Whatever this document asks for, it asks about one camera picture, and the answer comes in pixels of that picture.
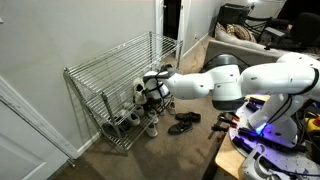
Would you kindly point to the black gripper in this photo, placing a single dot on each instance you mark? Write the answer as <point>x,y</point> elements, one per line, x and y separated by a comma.
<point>166,71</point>

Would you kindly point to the white nike sneaker front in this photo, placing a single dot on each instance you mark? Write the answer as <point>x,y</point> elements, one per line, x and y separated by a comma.
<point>138,88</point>

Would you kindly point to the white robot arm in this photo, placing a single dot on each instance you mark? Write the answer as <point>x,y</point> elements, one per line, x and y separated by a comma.
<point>288,82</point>

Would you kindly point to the white sneaker shelf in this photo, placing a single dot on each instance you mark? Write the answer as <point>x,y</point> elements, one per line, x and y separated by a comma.
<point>138,109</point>
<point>130,117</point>

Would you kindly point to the black shoe on floor right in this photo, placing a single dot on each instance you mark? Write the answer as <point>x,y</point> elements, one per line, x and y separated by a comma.
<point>194,117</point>

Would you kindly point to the black shoe on floor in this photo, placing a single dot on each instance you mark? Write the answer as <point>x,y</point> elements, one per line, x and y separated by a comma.
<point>179,128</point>
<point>194,117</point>

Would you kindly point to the black shoe on floor left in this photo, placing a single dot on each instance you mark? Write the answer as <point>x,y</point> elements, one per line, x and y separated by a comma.
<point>179,128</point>

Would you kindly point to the wooden table top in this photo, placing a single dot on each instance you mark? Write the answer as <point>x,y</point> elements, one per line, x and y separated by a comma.
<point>228,161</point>

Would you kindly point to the grey orange sneaker bottom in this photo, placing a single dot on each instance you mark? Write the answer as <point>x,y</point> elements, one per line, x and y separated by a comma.
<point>171,108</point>

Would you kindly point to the white sneaker bottom middle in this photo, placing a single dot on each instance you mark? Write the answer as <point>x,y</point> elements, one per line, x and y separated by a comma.
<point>153,116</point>

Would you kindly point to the white sneaker bottom left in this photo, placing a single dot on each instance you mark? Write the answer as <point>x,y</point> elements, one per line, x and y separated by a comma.
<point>151,130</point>

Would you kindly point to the dark brown boots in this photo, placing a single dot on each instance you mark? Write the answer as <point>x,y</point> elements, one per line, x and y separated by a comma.
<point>123,128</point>

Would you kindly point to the orange black clamps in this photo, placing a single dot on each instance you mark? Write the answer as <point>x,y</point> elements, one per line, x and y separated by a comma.
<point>225,120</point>

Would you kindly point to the patterned cushion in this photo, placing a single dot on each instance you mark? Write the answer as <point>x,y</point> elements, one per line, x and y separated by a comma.
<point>240,32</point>

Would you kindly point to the grey couch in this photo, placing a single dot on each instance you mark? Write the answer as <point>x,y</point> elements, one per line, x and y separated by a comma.
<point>255,56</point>

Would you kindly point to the black office chair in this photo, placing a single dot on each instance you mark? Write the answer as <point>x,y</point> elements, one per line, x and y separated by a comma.
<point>304,33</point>

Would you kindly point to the white door at right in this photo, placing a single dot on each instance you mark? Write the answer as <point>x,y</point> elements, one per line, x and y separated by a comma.
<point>30,147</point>

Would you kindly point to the chrome wire shoe rack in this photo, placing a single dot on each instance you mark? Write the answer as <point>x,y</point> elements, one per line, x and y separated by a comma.
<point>104,83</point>

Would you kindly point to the round grey robot base plate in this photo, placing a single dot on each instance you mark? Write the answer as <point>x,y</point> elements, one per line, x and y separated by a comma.
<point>266,160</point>

